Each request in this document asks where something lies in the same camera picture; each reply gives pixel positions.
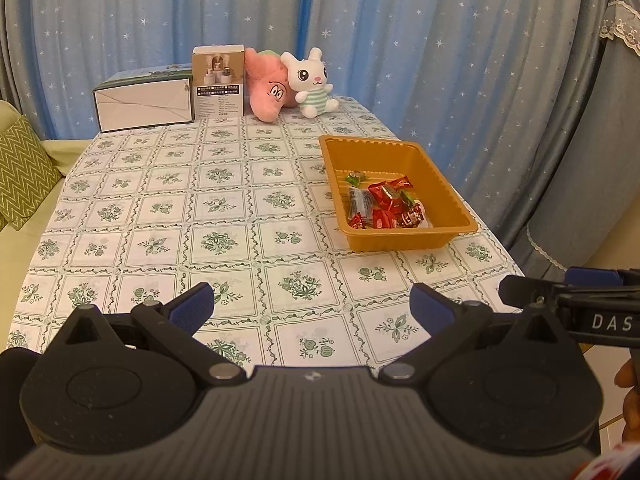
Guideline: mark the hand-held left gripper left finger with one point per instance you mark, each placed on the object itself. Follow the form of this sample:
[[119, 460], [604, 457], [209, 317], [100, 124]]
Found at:
[[192, 306]]

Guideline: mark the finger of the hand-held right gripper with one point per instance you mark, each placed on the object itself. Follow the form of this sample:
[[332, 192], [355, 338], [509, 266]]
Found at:
[[595, 277], [525, 289]]

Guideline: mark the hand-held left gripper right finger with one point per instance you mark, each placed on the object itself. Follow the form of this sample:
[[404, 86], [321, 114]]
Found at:
[[426, 306]]

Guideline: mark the red and white candy packet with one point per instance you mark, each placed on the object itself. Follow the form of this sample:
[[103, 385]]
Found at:
[[410, 216]]

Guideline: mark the white and green snack pouch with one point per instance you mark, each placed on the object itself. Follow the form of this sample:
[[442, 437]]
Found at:
[[423, 210]]

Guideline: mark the plain red snack packet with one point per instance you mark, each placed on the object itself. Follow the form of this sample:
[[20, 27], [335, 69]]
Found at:
[[385, 218]]

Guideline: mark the small red foil candy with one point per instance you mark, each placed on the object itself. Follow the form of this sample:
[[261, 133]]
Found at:
[[357, 220]]

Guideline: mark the orange plastic tray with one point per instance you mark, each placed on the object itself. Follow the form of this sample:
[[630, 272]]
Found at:
[[440, 195]]

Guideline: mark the red snack packet round label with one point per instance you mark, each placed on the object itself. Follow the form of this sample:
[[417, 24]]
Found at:
[[382, 194]]

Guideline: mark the clear dark snack packet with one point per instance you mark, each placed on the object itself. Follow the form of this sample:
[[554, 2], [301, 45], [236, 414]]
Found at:
[[360, 201]]

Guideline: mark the yellow and green candy packet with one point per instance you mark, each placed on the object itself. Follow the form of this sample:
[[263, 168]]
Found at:
[[356, 178]]

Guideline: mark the person's right forearm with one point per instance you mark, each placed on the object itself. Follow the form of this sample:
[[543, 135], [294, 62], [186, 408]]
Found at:
[[612, 465]]

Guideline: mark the person's right hand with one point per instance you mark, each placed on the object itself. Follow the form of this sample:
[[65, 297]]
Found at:
[[629, 377]]

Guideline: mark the green floral tablecloth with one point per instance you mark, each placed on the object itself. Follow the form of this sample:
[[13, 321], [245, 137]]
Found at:
[[175, 220]]

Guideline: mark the grey lace-trimmed cover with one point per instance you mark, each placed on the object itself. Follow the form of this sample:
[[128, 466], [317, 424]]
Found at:
[[590, 160]]

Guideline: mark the pale green sofa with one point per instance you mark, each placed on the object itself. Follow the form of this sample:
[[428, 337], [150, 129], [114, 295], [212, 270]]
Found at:
[[30, 240]]

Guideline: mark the long white cardboard box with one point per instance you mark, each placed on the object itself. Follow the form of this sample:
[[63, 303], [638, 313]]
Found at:
[[145, 105]]

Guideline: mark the green zigzag cushion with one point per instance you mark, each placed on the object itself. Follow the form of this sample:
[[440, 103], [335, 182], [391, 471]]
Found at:
[[25, 170]]

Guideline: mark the brown product box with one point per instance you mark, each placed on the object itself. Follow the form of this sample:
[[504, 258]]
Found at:
[[220, 85]]

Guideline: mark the pink plush toy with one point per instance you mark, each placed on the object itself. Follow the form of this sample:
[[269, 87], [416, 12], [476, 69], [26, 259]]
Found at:
[[265, 87]]

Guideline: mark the white rabbit plush toy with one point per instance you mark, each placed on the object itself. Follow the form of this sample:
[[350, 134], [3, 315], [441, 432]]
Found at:
[[310, 85]]

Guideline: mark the blue star curtain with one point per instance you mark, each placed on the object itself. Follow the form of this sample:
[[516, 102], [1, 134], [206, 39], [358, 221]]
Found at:
[[400, 35]]

